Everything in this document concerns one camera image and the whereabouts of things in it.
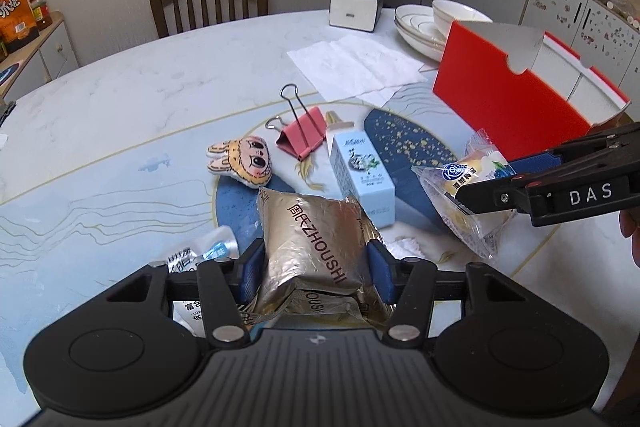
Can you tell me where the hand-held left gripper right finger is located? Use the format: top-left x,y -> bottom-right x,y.
366,239 -> 526,350

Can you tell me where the red-lidded jar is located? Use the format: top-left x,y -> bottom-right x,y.
29,0 -> 54,30

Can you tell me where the orange snack bag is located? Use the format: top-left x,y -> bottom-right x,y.
0,0 -> 41,54

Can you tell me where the white cabinet with stickers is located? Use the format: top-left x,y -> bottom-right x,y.
520,0 -> 640,100

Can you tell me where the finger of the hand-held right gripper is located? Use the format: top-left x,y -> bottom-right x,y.
506,146 -> 568,180
457,174 -> 531,215

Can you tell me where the white paper tissue sheet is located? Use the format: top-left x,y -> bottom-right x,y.
287,34 -> 427,106

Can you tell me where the clear bread packet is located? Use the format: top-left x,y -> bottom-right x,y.
411,128 -> 518,260

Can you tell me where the red cardboard box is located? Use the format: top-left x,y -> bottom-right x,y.
432,21 -> 632,162

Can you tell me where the pink binder clip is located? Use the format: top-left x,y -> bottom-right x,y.
265,84 -> 326,161

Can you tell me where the low wooden side cabinet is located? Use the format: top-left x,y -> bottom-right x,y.
0,11 -> 81,104

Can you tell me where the white gold-rimmed bowl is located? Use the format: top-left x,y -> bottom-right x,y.
431,0 -> 493,48

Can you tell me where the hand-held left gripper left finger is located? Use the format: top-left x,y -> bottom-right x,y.
105,238 -> 266,349

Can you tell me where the light blue carton box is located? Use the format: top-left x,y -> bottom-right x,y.
327,131 -> 396,228

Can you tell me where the white marble desktop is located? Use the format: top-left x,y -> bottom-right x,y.
0,7 -> 640,427

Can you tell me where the clear packet with blue print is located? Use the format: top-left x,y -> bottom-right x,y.
167,227 -> 242,338

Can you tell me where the white gold-rimmed plate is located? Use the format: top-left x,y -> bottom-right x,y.
395,4 -> 451,40
397,27 -> 447,58

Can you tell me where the plush cartoon keychain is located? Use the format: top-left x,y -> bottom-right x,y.
206,134 -> 273,192

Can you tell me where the person's right hand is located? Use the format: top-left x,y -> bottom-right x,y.
618,207 -> 640,268

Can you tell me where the silver foil snack packet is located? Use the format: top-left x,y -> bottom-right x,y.
256,187 -> 396,328

